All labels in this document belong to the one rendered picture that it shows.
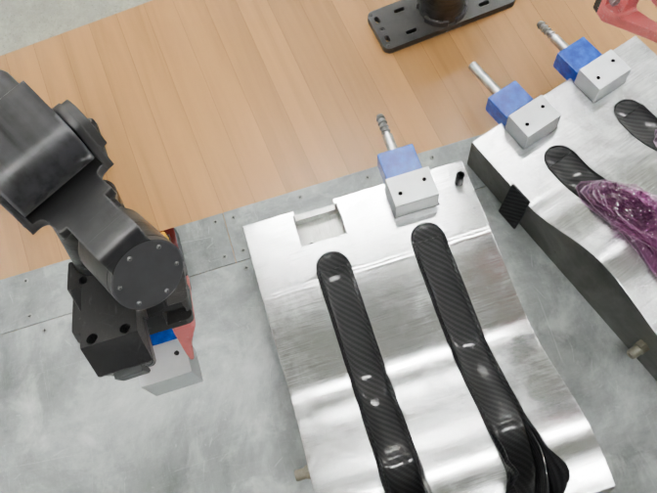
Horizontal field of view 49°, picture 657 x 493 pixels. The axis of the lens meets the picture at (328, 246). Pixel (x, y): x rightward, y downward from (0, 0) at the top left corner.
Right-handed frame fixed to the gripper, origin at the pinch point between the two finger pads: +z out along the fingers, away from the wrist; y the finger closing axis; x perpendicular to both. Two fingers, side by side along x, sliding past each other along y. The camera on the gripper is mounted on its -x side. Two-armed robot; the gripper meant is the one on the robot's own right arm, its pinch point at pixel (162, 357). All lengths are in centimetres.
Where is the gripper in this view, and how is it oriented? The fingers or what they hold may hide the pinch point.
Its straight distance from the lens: 72.0
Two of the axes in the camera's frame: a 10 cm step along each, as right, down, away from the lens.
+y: 9.5, -2.9, 0.7
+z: 1.8, 7.3, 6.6
